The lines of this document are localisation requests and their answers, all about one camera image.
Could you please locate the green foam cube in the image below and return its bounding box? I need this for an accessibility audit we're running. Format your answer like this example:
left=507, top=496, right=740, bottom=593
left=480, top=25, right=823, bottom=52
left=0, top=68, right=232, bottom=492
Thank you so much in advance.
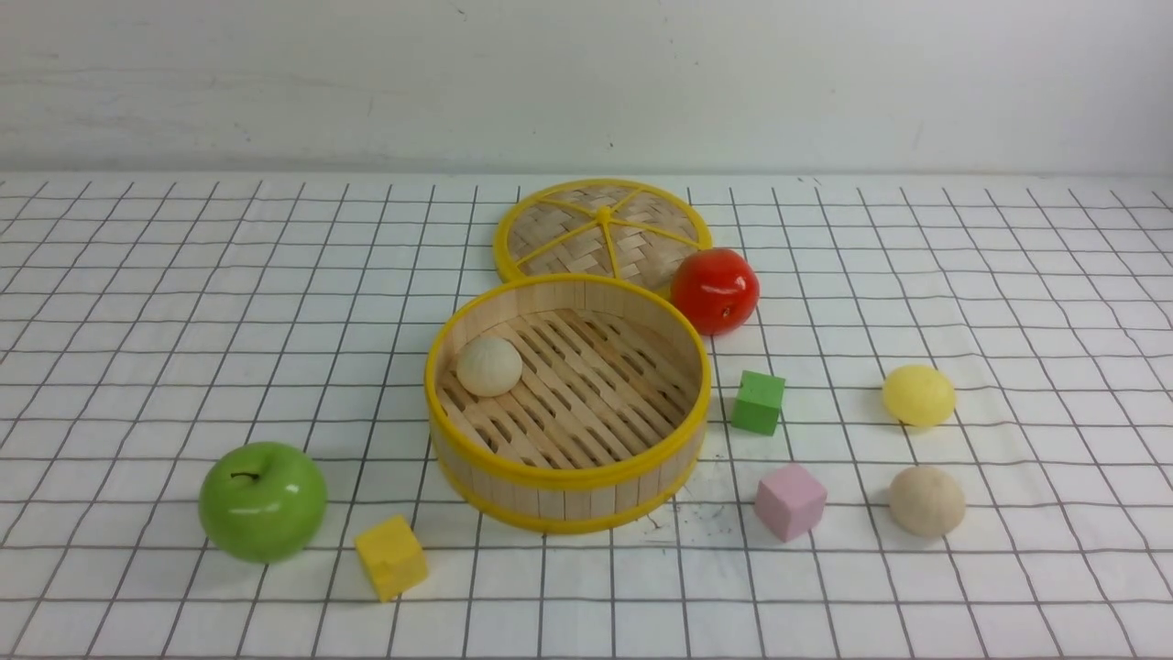
left=728, top=370, right=786, bottom=437

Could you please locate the white grid tablecloth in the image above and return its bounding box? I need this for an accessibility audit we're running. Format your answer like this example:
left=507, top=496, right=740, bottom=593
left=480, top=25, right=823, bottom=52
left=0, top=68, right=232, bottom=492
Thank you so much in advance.
left=1, top=173, right=1172, bottom=659

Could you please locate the pink foam cube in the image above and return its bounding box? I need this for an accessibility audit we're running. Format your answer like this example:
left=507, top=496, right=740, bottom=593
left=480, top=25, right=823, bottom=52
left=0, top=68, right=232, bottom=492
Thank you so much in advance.
left=754, top=463, right=827, bottom=543

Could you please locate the yellow bun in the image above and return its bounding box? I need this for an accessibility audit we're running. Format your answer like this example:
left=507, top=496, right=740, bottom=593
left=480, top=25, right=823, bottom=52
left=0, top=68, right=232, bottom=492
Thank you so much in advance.
left=881, top=365, right=957, bottom=429

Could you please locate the beige bun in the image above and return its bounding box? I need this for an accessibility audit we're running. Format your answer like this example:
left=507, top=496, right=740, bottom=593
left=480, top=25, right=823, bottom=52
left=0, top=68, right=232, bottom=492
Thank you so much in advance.
left=888, top=465, right=967, bottom=538

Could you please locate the white bun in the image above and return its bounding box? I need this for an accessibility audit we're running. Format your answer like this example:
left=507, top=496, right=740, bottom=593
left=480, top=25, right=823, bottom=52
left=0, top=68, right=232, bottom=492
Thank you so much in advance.
left=455, top=335, right=523, bottom=399

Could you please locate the woven bamboo steamer lid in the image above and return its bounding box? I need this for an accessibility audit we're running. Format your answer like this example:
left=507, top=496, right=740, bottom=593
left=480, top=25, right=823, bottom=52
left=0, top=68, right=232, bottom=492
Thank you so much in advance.
left=493, top=179, right=716, bottom=295

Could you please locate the green apple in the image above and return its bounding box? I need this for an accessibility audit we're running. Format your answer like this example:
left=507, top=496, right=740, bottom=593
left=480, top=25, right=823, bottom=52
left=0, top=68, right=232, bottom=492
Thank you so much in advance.
left=198, top=442, right=328, bottom=564

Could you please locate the bamboo steamer tray yellow rim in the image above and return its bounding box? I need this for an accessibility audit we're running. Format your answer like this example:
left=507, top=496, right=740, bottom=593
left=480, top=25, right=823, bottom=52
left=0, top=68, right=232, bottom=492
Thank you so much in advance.
left=423, top=274, right=712, bottom=535

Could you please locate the red tomato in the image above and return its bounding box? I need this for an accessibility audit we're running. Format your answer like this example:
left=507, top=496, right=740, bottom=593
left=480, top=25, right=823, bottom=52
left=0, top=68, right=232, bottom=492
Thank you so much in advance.
left=670, top=247, right=760, bottom=336

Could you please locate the yellow foam cube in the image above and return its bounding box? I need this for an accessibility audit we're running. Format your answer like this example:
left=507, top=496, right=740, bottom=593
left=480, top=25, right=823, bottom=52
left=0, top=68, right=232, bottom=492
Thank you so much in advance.
left=355, top=515, right=429, bottom=603

